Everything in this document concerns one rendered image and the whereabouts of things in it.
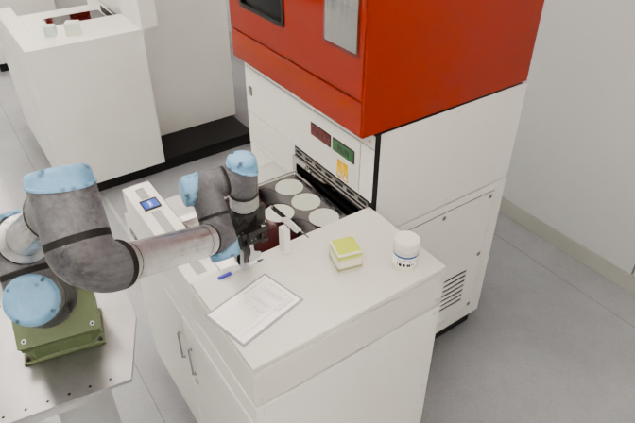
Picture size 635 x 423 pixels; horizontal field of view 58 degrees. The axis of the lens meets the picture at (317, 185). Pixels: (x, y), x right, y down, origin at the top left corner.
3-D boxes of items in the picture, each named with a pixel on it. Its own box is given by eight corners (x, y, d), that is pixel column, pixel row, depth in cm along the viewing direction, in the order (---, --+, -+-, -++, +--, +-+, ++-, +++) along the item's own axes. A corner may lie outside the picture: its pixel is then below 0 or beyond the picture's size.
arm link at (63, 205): (-6, 286, 135) (52, 247, 93) (-23, 226, 136) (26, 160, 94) (48, 271, 142) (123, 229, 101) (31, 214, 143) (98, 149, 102)
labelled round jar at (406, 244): (404, 252, 165) (408, 227, 159) (421, 266, 160) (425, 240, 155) (386, 262, 161) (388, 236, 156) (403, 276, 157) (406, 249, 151)
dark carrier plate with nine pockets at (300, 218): (294, 174, 212) (294, 173, 212) (351, 221, 188) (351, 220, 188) (210, 205, 196) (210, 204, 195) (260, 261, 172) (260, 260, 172)
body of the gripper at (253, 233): (269, 243, 154) (268, 208, 147) (241, 254, 150) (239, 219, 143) (255, 227, 159) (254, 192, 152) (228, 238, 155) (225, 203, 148)
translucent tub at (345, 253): (352, 252, 165) (353, 234, 161) (363, 269, 159) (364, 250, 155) (328, 258, 163) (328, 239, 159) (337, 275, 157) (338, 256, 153)
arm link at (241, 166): (217, 153, 139) (249, 144, 142) (220, 189, 145) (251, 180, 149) (230, 169, 133) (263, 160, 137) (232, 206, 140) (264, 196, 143)
